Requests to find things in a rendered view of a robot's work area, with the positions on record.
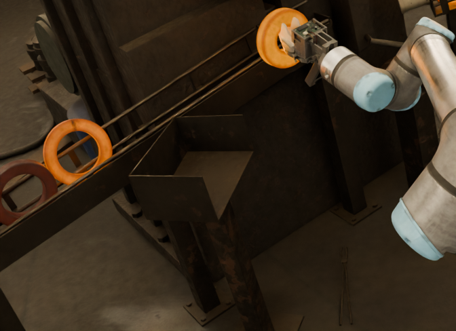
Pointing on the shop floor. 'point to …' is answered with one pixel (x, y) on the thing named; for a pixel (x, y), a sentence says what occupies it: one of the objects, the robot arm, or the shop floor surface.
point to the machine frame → (148, 26)
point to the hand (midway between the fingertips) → (282, 31)
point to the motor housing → (416, 134)
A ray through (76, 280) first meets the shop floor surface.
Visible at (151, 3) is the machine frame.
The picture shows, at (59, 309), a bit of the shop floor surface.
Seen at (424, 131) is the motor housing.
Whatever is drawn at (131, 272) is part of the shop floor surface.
